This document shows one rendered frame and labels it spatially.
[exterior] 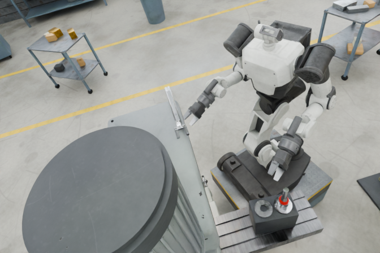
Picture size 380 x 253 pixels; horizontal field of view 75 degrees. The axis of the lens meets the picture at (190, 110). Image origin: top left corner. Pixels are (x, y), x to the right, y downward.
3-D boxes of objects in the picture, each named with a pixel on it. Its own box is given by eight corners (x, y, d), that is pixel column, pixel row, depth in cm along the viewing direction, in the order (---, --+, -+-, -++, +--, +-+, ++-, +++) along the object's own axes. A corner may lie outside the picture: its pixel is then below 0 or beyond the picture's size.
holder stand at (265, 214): (249, 213, 145) (248, 199, 131) (285, 205, 144) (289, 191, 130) (255, 235, 137) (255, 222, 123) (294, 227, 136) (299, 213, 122)
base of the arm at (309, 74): (312, 57, 121) (303, 42, 114) (340, 57, 110) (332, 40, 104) (299, 83, 118) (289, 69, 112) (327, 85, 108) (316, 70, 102)
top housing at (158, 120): (122, 143, 99) (104, 116, 87) (185, 123, 100) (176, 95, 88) (129, 279, 66) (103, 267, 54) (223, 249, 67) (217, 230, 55)
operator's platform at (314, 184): (271, 150, 279) (273, 129, 250) (323, 199, 234) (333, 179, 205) (214, 188, 261) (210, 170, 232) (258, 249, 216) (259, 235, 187)
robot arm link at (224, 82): (204, 90, 151) (219, 82, 158) (214, 97, 146) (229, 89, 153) (204, 81, 146) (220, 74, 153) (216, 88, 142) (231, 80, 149)
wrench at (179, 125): (162, 89, 92) (161, 87, 91) (172, 86, 92) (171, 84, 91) (177, 139, 75) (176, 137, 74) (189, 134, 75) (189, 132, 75)
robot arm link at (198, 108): (192, 113, 154) (204, 99, 155) (203, 122, 149) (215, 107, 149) (184, 105, 143) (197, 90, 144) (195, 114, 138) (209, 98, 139)
